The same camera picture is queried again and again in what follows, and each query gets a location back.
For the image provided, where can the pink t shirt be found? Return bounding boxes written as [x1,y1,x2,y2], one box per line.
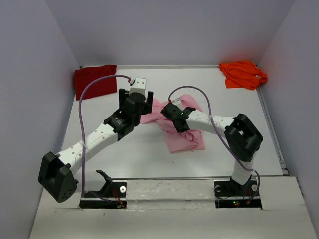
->
[140,99,205,153]

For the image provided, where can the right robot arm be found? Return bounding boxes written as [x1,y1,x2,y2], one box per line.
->
[161,103,263,195]

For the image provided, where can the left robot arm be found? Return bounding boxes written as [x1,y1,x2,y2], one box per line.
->
[38,89,153,203]

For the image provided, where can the dark red folded t shirt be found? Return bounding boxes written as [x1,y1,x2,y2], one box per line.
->
[74,64,118,101]

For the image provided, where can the orange t shirt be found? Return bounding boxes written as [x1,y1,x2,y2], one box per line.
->
[219,61,268,90]

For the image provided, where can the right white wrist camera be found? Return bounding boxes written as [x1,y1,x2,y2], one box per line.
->
[172,99,181,104]

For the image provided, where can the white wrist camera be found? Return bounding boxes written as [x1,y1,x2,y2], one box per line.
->
[172,99,181,104]
[129,78,147,95]

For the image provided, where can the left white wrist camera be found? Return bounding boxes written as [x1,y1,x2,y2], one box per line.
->
[129,78,147,95]

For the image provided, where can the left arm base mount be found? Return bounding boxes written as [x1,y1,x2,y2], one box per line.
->
[79,170,127,209]

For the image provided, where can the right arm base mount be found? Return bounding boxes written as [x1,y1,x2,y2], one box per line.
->
[213,180,262,209]

